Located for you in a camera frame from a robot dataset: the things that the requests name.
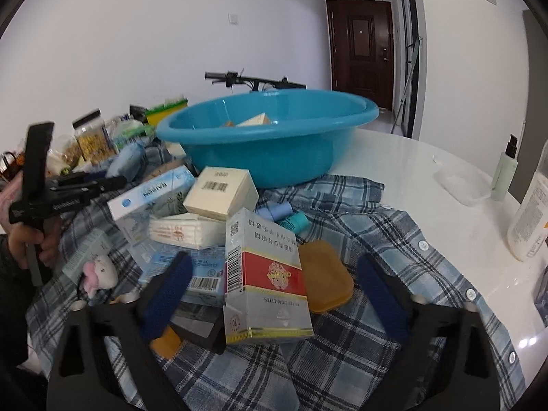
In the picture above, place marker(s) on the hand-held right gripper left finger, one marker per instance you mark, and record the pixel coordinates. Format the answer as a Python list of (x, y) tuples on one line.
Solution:
[(167, 295)]

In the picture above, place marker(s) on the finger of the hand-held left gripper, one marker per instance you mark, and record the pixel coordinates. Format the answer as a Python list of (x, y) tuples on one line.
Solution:
[(83, 175), (102, 184)]

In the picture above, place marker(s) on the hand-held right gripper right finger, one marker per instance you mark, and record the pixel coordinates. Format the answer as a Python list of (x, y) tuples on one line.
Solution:
[(383, 299)]

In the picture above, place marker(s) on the blue and white mask box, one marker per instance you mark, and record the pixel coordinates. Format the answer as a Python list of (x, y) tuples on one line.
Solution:
[(150, 199)]

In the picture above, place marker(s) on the red and white cigarette pack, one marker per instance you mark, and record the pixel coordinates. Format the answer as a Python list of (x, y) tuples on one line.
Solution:
[(267, 274)]

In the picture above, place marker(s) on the cream cardboard box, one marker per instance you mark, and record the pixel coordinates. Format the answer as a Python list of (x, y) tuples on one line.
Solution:
[(218, 192)]

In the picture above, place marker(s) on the yellow packet with blue label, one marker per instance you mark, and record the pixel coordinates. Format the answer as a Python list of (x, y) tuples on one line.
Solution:
[(254, 120)]

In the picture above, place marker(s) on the blue plastic basin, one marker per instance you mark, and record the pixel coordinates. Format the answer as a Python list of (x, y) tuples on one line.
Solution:
[(265, 154)]

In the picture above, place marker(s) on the white desktop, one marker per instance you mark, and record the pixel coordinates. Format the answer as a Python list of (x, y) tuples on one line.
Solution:
[(462, 239)]

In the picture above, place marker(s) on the person's left hand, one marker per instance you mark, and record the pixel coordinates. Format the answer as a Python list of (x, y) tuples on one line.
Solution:
[(51, 239)]

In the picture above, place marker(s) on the clear snack bag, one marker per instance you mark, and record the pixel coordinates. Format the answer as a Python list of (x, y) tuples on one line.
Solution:
[(64, 152)]

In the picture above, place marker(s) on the clear jar with black lid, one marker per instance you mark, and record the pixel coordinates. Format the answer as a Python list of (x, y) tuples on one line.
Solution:
[(92, 141)]

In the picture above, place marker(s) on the blue face mask pack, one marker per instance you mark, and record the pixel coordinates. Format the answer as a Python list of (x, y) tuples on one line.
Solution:
[(205, 274)]

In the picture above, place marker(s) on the black flat box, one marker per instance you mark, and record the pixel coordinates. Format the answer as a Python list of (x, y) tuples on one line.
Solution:
[(201, 327)]

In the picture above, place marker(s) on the orange soap bar left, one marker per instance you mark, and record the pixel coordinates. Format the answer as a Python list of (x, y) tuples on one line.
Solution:
[(167, 343)]

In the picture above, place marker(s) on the blue plaid shirt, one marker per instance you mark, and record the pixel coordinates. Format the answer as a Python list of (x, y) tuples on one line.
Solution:
[(364, 351)]

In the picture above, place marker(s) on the green packet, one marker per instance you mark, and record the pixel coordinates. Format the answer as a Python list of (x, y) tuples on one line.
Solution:
[(130, 132)]

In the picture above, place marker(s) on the amber soap box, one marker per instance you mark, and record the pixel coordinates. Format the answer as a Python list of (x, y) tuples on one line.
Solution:
[(327, 274)]

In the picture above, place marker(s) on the white tissue pack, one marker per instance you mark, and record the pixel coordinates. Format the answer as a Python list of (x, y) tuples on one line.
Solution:
[(188, 231)]

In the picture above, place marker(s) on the small pink and white plush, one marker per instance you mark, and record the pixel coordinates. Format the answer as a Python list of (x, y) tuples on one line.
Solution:
[(100, 274)]

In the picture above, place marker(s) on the pale teal box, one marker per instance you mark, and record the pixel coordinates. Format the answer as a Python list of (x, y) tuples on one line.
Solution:
[(85, 252)]

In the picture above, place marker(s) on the small black item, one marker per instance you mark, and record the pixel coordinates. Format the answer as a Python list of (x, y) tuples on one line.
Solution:
[(138, 112)]

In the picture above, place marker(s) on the yellow container with green rim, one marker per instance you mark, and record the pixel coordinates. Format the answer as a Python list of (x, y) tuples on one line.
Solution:
[(165, 113)]

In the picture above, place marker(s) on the small teal bottle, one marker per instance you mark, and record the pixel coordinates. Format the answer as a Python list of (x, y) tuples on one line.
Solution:
[(295, 223)]

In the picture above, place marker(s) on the small lavender roll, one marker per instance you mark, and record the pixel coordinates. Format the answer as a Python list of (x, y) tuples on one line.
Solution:
[(276, 213)]

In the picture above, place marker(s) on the clear plastic tray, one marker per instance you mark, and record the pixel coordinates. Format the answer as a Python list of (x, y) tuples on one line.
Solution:
[(462, 184)]

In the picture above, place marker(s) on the clear bottle with white label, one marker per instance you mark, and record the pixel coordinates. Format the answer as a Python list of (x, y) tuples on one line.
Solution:
[(531, 218)]

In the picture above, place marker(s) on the green pump bottle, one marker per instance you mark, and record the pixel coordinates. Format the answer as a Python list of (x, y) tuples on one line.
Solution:
[(504, 175)]

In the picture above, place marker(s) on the metal drying rack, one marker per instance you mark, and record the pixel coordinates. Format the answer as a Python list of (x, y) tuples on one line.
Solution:
[(409, 85)]

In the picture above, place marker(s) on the dark brown door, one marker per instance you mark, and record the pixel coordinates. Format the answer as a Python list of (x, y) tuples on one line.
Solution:
[(361, 51)]

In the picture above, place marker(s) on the black framed glass door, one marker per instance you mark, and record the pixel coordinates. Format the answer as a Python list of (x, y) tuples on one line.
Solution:
[(409, 51)]

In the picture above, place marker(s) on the grey refrigerator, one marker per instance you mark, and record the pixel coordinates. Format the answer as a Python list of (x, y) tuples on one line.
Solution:
[(537, 72)]

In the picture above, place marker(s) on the white wall switch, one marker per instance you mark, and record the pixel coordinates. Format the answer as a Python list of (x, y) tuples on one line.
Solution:
[(233, 18)]

